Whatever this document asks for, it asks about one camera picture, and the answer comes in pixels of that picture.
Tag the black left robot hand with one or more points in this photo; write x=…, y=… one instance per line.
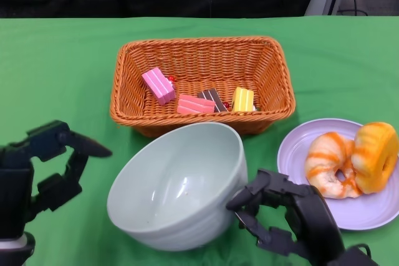
x=12, y=185

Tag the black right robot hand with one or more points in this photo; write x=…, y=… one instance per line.
x=315, y=216

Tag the oval orange swirl bread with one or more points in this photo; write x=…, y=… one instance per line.
x=371, y=154

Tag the grey-green bowl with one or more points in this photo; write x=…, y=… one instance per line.
x=187, y=160

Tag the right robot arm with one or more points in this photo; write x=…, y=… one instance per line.
x=355, y=258

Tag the pale lilac plate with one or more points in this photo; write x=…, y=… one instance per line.
x=296, y=147

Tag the yellow cream cake slice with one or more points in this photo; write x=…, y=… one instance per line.
x=243, y=99

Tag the chocolate layer cake piece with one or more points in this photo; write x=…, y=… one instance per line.
x=213, y=97

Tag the salmon pink cake slice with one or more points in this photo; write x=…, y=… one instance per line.
x=193, y=105

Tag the magenta cake slice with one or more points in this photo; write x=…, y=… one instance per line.
x=157, y=85

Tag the orange wicker basket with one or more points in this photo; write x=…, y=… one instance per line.
x=202, y=60

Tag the green tablecloth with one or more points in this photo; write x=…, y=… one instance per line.
x=62, y=76

